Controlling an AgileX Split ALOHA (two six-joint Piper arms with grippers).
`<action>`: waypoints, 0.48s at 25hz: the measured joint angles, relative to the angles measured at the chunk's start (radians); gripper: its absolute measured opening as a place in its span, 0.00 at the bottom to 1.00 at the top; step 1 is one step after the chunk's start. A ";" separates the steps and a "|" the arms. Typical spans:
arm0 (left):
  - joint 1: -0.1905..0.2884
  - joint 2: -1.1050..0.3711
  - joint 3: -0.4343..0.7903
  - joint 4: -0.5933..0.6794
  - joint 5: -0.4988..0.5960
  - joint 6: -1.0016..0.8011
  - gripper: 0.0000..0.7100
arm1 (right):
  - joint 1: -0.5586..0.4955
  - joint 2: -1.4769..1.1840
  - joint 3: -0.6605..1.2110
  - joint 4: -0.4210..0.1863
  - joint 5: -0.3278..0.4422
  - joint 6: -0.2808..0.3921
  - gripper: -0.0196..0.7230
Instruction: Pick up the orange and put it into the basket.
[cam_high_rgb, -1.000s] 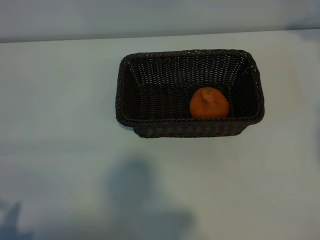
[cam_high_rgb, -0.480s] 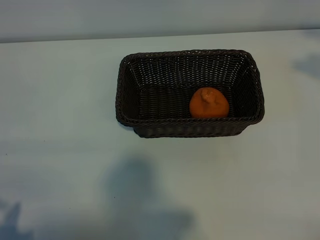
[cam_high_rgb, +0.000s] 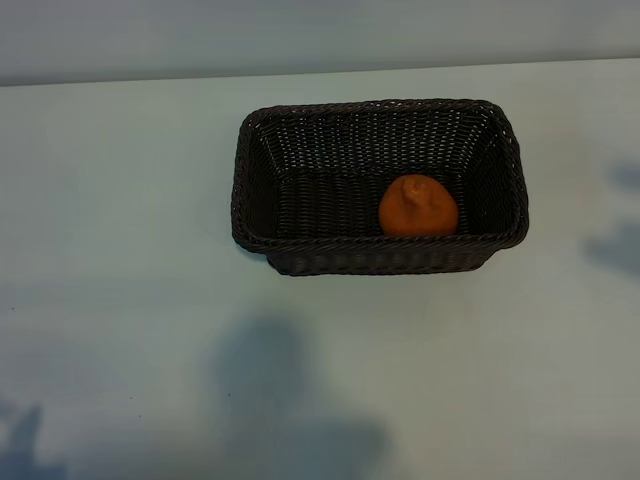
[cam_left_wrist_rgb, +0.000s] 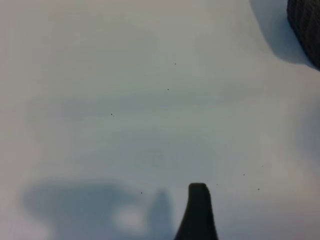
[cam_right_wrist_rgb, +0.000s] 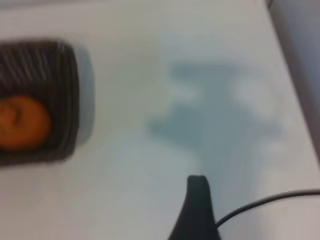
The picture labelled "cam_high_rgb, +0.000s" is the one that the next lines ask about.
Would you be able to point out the dark brown wicker basket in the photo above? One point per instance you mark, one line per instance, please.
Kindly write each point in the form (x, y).
(325, 200)

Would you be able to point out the orange fruit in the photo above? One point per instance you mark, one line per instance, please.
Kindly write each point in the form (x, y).
(417, 210)

